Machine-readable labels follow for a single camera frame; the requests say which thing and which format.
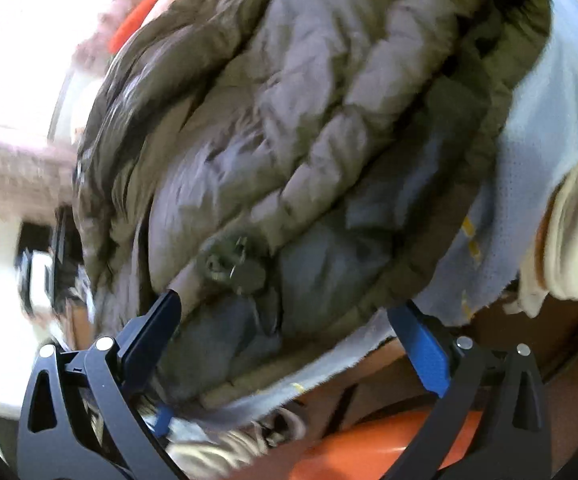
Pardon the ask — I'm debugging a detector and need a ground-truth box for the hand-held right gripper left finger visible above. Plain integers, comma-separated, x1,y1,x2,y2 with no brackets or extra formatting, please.
16,289,185,480

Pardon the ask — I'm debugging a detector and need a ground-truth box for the light sneaker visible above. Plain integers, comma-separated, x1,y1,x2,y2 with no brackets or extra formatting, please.
166,405,310,479

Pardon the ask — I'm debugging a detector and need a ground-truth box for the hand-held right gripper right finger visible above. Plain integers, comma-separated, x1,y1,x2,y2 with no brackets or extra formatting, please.
384,300,554,480

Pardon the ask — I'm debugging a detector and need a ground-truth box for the olive hooded puffer jacket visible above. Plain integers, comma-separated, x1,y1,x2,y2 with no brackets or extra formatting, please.
72,0,554,407

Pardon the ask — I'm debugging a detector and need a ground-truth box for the bright window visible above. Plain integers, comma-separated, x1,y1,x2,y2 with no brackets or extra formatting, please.
0,0,120,127

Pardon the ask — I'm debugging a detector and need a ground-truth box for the blue plaid cartoon quilt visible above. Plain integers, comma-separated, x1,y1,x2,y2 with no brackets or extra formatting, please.
189,25,578,432

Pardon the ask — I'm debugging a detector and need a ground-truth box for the orange plastic stool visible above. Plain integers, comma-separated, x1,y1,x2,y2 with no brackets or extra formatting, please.
289,407,490,480

